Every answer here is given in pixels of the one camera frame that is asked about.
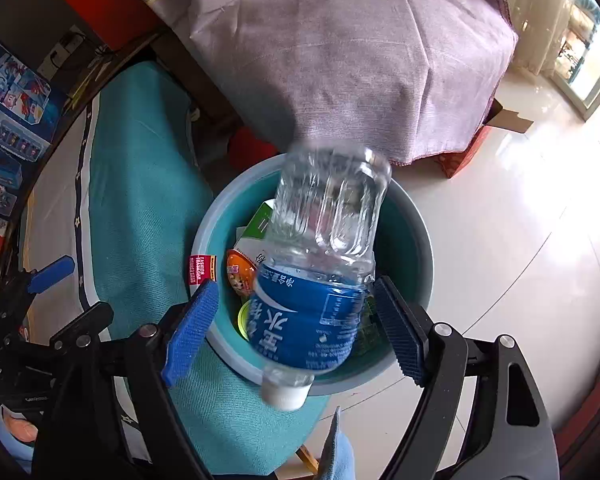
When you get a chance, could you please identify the green white box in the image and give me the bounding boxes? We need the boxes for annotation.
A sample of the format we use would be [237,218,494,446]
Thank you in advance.
[235,199,281,266]

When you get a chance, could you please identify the white power outlet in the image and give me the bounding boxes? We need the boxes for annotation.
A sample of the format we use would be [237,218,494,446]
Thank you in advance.
[37,30,88,76]

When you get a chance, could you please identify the blue cloth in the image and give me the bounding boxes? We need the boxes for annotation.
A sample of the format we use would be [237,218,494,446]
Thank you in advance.
[317,407,356,480]

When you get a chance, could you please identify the red gift bag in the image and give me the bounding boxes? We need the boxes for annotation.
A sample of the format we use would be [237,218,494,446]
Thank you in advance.
[27,0,161,53]

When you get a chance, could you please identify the red cardboard box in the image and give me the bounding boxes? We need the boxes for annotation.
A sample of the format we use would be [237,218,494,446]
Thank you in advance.
[432,97,536,179]

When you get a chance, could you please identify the blue toy box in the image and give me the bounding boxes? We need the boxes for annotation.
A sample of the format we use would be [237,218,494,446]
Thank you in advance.
[0,35,68,221]

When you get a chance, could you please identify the teal bin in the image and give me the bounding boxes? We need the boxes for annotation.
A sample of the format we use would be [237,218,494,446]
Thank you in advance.
[191,152,435,397]

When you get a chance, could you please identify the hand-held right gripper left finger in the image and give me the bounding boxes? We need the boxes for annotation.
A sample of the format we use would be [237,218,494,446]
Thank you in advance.
[32,280,220,480]

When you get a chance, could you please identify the person's left hand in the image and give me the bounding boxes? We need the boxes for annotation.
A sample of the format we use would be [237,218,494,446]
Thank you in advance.
[0,407,43,443]

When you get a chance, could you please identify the blue label water bottle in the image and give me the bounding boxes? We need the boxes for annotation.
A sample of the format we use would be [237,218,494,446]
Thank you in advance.
[245,142,393,412]

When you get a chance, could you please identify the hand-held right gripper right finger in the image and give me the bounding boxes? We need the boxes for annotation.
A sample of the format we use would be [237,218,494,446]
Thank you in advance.
[375,276,561,480]

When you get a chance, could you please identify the purple cloth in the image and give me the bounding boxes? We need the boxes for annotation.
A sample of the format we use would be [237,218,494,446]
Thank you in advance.
[117,0,521,166]

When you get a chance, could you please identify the orange snack wrapper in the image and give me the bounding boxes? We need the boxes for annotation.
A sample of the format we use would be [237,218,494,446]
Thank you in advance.
[225,249,258,296]

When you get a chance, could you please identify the yellow green bottle cap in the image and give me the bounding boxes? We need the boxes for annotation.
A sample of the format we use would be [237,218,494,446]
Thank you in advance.
[236,300,253,338]

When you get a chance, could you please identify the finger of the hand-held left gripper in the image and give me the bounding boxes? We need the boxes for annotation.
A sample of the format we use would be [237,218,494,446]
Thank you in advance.
[10,302,115,361]
[0,255,76,311]

